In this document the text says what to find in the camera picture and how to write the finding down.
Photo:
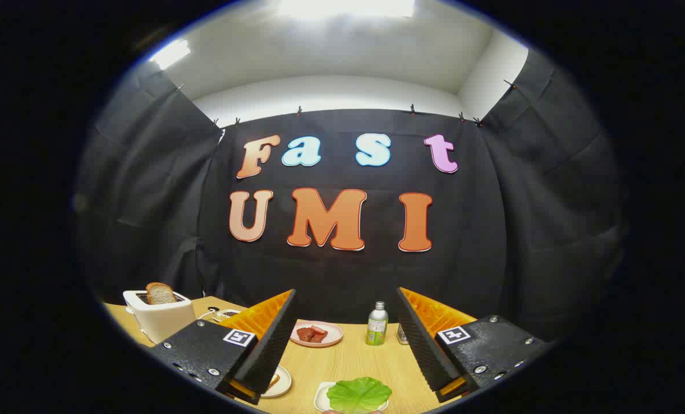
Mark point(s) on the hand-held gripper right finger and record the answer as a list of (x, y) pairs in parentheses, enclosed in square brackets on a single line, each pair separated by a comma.
[(426, 351)]

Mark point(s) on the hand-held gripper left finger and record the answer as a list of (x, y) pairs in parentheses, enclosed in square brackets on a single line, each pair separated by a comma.
[(270, 351)]

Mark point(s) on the green lettuce leaf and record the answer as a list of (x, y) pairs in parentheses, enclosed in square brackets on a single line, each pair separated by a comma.
[(358, 394)]

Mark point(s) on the toasted bread slice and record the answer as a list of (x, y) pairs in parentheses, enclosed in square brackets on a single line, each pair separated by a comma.
[(161, 294)]

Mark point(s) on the round white plate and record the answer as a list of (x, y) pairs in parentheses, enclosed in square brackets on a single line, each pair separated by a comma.
[(283, 383)]

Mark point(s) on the brown meat strip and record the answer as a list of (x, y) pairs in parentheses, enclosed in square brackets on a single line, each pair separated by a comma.
[(304, 334), (319, 333)]

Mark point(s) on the green labelled metal bottle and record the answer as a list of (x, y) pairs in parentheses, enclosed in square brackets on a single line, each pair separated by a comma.
[(377, 328)]

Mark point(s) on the white divided tray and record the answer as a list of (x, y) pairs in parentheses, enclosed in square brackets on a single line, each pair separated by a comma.
[(226, 315)]

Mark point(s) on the pink plate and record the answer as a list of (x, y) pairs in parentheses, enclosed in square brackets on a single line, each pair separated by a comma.
[(334, 330)]

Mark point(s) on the square white plate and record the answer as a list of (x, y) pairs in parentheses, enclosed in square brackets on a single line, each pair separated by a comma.
[(320, 397)]

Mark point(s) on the white toaster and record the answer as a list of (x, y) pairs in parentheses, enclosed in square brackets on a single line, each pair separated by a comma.
[(164, 322)]

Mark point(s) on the small ceiling light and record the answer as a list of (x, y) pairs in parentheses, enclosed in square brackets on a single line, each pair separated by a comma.
[(170, 53)]

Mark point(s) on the long ceiling light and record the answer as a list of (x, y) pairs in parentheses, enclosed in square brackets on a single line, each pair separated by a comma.
[(345, 7)]

